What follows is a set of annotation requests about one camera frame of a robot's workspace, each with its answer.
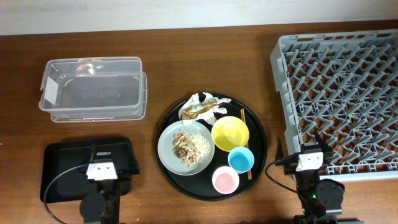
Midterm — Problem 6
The yellow bowl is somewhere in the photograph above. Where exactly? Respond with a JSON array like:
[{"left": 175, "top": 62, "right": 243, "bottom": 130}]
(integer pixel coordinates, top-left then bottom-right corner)
[{"left": 211, "top": 116, "right": 249, "bottom": 152}]

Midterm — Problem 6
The black rectangular tray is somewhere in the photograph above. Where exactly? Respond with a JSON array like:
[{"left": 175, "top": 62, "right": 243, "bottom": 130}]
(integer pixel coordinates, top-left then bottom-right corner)
[{"left": 40, "top": 137, "right": 132, "bottom": 203}]

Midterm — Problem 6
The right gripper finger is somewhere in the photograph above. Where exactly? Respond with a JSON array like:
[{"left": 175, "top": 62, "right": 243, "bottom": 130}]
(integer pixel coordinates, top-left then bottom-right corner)
[
  {"left": 275, "top": 137, "right": 284, "bottom": 161},
  {"left": 314, "top": 132, "right": 333, "bottom": 154}
]

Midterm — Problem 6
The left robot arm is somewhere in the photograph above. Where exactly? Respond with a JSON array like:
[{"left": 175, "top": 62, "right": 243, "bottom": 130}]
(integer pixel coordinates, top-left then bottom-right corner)
[{"left": 80, "top": 144, "right": 140, "bottom": 224}]

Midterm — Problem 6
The grey dishwasher rack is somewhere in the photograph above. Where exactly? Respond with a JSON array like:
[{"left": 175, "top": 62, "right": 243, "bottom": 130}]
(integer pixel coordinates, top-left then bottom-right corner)
[{"left": 270, "top": 29, "right": 397, "bottom": 182}]

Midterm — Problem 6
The wooden chopstick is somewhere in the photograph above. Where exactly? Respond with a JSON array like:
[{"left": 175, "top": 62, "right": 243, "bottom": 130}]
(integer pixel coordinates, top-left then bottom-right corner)
[{"left": 241, "top": 108, "right": 252, "bottom": 180}]

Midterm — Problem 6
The clear plastic bin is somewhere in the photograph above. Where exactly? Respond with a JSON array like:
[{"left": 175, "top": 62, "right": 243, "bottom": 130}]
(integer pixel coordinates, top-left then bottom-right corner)
[{"left": 39, "top": 57, "right": 148, "bottom": 123}]

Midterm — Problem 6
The food scraps and rice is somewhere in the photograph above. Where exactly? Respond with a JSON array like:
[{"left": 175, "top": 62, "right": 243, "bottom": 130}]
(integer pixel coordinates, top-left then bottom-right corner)
[{"left": 173, "top": 133, "right": 212, "bottom": 167}]

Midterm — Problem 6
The gold snack wrapper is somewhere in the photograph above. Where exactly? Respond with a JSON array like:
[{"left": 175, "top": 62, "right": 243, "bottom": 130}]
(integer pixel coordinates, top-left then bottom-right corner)
[{"left": 181, "top": 101, "right": 217, "bottom": 119}]

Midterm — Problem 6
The pink cup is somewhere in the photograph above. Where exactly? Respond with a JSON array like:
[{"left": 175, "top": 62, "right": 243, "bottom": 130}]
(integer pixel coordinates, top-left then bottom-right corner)
[{"left": 212, "top": 166, "right": 239, "bottom": 194}]

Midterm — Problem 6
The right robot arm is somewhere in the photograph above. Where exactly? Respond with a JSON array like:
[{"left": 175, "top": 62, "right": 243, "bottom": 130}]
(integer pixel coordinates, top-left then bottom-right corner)
[{"left": 269, "top": 133, "right": 363, "bottom": 224}]

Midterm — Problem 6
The round black serving tray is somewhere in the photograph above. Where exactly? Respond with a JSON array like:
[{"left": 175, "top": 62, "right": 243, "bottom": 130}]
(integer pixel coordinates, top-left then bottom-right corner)
[{"left": 155, "top": 98, "right": 267, "bottom": 202}]

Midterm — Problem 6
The grey plate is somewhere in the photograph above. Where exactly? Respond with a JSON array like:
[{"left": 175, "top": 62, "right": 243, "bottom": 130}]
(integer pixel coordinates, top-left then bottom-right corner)
[{"left": 157, "top": 121, "right": 215, "bottom": 175}]

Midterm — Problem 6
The white napkin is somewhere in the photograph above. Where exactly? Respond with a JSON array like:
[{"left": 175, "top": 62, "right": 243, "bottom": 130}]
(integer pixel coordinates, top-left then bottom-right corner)
[{"left": 178, "top": 92, "right": 231, "bottom": 126}]

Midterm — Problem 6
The light blue cup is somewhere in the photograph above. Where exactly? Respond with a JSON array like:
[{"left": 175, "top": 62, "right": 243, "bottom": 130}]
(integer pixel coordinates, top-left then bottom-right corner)
[{"left": 228, "top": 146, "right": 254, "bottom": 174}]

